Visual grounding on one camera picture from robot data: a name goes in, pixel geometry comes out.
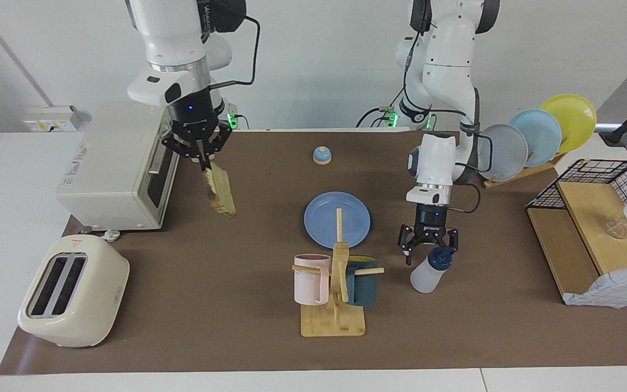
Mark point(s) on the yellow round plate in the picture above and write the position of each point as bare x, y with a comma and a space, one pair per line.
575, 117

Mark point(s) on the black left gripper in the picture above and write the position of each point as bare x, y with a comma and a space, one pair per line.
433, 220

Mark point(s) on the slice of toast bread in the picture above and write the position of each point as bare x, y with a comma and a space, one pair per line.
221, 190

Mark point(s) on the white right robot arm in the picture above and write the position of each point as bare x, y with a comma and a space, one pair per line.
172, 38

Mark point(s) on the brown table mat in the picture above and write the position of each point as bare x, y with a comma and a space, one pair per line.
210, 299

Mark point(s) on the grey round plate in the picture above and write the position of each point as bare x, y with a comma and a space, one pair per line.
504, 152

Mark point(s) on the wooden mug tree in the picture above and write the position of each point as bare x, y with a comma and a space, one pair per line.
332, 324

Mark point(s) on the pink ribbed mug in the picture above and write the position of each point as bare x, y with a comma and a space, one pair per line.
308, 283

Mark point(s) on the white toaster oven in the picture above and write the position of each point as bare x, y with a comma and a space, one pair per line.
106, 174

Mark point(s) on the cream two-slot toaster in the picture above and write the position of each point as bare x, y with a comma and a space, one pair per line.
90, 294

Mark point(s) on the dark teal mug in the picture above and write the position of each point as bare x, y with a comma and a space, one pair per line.
365, 288

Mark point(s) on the light blue round plate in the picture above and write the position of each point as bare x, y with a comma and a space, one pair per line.
542, 130

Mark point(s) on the translucent bottle navy cap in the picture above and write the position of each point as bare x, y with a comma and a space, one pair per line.
425, 277

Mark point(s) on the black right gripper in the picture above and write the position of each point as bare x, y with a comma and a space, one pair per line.
191, 117

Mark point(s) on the wooden dish rack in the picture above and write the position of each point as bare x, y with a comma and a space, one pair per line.
515, 177

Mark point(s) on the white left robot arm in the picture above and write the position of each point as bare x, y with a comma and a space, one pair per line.
447, 65

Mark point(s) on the clear drinking glass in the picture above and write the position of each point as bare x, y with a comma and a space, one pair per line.
616, 228

